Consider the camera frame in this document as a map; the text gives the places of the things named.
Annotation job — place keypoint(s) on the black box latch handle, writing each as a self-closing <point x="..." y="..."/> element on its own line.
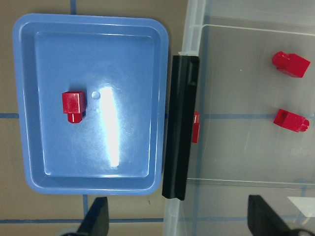
<point x="184" y="79"/>

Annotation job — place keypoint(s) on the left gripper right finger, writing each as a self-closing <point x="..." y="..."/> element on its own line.
<point x="262" y="220"/>

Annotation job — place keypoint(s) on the blue plastic tray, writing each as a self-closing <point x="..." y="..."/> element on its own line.
<point x="121" y="66"/>

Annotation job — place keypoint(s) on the clear plastic storage box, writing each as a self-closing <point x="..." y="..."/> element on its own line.
<point x="240" y="151"/>

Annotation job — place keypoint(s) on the red block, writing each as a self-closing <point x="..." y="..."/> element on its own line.
<point x="291" y="121"/>
<point x="74" y="105"/>
<point x="292" y="65"/>
<point x="195" y="127"/>

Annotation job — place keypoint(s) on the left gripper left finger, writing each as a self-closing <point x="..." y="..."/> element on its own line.
<point x="96" y="222"/>

